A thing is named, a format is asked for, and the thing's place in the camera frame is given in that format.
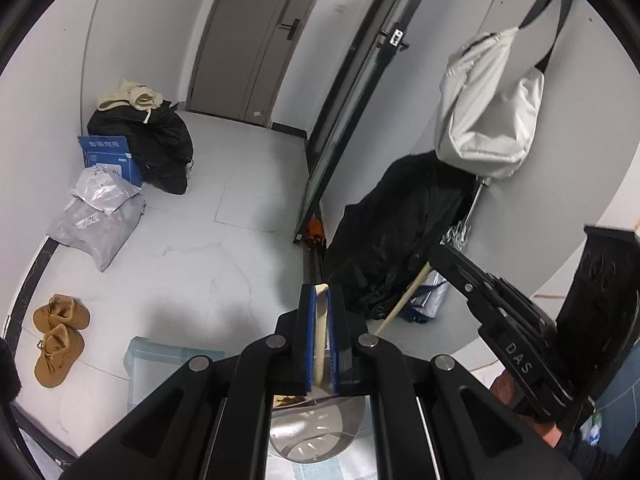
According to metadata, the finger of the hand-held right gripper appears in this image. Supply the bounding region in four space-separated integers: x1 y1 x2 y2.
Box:
427 244 508 322

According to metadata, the grey plastic parcel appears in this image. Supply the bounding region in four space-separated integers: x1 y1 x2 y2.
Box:
46 195 147 273

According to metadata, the beige cloth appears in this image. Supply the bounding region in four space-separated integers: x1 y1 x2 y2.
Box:
97 80 166 123

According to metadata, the tan suede shoe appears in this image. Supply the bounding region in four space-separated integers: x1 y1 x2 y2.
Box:
32 294 92 333
34 322 86 389

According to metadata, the light wooden chopstick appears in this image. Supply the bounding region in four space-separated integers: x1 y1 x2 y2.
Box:
312 282 331 391
372 262 433 337

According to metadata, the black fuzzy cloth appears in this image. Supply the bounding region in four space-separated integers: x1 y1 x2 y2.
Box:
0 337 23 403

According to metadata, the translucent white utensil holder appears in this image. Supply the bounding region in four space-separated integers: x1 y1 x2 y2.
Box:
267 392 373 462

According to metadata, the grey brown door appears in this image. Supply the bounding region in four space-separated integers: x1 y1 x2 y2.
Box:
187 0 336 128

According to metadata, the white fabric bag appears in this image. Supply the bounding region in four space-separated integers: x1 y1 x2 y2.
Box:
434 0 576 181

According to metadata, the white plastic parcel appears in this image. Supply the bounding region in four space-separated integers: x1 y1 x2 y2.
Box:
72 165 146 217

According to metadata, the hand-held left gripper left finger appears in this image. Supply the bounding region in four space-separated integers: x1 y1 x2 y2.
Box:
62 284 318 480

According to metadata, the orange object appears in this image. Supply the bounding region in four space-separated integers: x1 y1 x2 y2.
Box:
305 217 328 248

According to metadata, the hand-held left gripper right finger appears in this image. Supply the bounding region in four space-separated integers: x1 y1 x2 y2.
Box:
327 285 583 480

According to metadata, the blue cardboard box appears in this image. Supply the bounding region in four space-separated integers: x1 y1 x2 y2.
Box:
77 135 146 186

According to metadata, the black bag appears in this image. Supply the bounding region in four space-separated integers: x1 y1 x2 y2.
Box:
87 100 195 195

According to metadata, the black jacket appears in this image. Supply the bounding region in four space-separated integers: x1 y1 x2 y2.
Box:
325 150 481 321

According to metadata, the teal checkered tablecloth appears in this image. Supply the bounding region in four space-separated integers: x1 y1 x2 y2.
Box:
124 336 381 480

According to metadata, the black framed glass door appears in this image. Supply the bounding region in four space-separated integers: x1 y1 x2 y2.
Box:
292 0 436 246

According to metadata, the person's right hand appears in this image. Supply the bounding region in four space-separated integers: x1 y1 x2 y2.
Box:
490 374 565 450

